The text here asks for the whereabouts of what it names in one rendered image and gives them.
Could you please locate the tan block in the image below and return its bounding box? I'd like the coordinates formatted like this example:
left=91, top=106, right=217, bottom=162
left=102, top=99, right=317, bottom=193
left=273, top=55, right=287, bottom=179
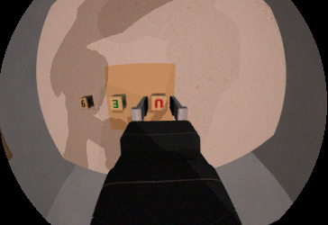
left=151, top=94, right=167, bottom=111
left=109, top=94, right=127, bottom=111
left=79, top=95, right=94, bottom=109

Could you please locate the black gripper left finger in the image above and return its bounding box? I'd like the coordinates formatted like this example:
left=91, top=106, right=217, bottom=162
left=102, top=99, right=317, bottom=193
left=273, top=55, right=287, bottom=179
left=131, top=96, right=149, bottom=122

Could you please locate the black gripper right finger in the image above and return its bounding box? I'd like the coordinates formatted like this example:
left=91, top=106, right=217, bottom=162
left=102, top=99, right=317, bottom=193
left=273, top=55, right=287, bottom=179
left=169, top=96, right=188, bottom=121

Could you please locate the tan square mat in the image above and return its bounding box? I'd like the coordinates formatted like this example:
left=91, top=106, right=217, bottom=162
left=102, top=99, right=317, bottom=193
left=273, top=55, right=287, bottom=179
left=105, top=63, right=176, bottom=130

